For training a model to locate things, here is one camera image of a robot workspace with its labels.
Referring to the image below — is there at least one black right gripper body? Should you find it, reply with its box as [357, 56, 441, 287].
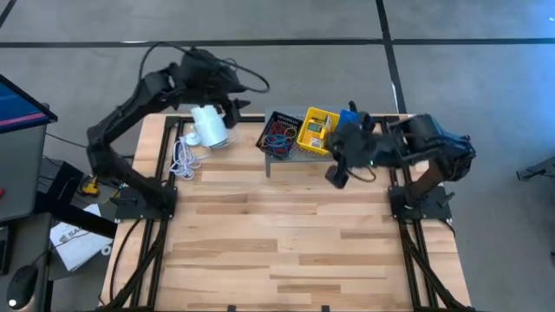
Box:
[324, 111, 378, 190]

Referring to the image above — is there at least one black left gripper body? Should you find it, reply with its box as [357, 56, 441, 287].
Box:
[216, 93, 243, 130]

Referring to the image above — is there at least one blue plastic basket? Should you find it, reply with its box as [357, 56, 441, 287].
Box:
[336, 108, 369, 131]

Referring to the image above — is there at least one red rubber band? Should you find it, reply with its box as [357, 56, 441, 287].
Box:
[266, 120, 298, 157]

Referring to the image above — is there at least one black mesh basket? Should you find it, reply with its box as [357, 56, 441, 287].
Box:
[255, 111, 304, 160]

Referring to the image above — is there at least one blue rubber band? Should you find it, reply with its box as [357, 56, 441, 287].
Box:
[263, 133, 291, 151]

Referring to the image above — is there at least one yellow plastic basket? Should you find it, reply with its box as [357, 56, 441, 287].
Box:
[297, 107, 341, 156]

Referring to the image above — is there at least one grey perforated metal shelf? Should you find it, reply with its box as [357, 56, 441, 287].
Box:
[263, 106, 391, 179]

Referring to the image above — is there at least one small yellow tool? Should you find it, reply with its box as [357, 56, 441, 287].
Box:
[79, 175, 103, 198]

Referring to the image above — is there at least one black support beam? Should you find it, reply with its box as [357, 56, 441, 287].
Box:
[34, 190, 121, 239]

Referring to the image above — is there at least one white paper booklet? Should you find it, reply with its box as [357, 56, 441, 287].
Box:
[49, 203, 114, 273]

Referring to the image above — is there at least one computer monitor blue screen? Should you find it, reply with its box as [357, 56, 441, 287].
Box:
[0, 73, 59, 135]

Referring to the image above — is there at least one grey cabinet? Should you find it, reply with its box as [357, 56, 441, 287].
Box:
[0, 123, 49, 223]

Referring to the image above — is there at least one black computer mouse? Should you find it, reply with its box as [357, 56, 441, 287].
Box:
[6, 263, 40, 311]

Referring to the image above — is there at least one white cable bundle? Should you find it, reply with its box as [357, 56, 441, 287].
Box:
[167, 128, 240, 181]

